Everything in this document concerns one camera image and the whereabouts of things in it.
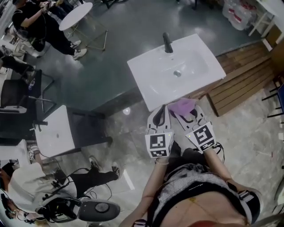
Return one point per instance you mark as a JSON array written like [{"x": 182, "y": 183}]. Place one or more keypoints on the round white table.
[{"x": 75, "y": 15}]

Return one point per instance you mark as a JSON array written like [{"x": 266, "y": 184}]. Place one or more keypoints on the blue chair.
[{"x": 281, "y": 95}]

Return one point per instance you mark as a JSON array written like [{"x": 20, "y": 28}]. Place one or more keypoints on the pack of water bottles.
[{"x": 239, "y": 15}]

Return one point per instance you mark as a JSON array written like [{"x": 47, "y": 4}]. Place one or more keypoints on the person's right forearm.
[{"x": 214, "y": 164}]

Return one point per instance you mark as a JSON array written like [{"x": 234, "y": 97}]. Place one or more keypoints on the brown wooden wardrobe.
[{"x": 278, "y": 55}]

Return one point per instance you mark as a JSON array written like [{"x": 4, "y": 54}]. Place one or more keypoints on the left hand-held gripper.
[{"x": 158, "y": 142}]

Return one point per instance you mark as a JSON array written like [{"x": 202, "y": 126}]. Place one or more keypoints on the metal sink drain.
[{"x": 177, "y": 73}]

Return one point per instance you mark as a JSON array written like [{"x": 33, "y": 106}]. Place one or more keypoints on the wooden slatted platform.
[{"x": 239, "y": 84}]

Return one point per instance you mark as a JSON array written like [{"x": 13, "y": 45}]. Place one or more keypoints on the purple cloth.
[{"x": 182, "y": 106}]

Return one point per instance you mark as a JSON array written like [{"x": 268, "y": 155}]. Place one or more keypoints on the person's left forearm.
[{"x": 156, "y": 179}]

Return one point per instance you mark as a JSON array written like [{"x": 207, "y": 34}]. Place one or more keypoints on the white ceramic sink basin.
[{"x": 155, "y": 73}]

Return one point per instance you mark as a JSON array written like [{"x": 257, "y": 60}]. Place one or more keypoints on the black faucet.
[{"x": 167, "y": 43}]

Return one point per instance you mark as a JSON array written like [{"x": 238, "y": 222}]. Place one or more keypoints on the black mesh office chair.
[{"x": 13, "y": 93}]

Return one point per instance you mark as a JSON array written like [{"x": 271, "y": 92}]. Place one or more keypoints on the wooden vanity cabinet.
[{"x": 206, "y": 91}]

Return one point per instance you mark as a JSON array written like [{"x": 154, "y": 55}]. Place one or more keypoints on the person's legs black trousers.
[{"x": 190, "y": 157}]

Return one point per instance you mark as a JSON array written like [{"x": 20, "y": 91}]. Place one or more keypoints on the white desk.
[{"x": 271, "y": 9}]

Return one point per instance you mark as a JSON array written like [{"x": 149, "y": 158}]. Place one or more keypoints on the person's torso grey mesh top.
[{"x": 199, "y": 184}]

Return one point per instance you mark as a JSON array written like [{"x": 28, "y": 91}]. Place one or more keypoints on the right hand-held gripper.
[{"x": 200, "y": 136}]

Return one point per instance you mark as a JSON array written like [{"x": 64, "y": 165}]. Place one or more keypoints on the grey office chair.
[{"x": 99, "y": 208}]

